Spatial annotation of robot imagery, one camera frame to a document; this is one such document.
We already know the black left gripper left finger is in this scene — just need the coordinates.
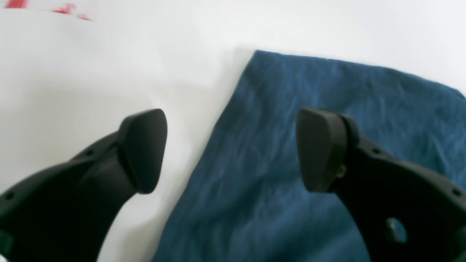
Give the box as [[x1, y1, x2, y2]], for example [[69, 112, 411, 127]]
[[0, 109, 167, 262]]

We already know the red tape rectangle marking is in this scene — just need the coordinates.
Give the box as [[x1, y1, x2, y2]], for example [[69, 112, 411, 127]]
[[0, 0, 100, 20]]

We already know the dark blue T-shirt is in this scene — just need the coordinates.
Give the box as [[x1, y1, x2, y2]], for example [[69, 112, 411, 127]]
[[153, 51, 466, 262]]

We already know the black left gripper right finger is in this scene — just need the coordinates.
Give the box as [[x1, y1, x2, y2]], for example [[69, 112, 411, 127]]
[[296, 108, 466, 262]]

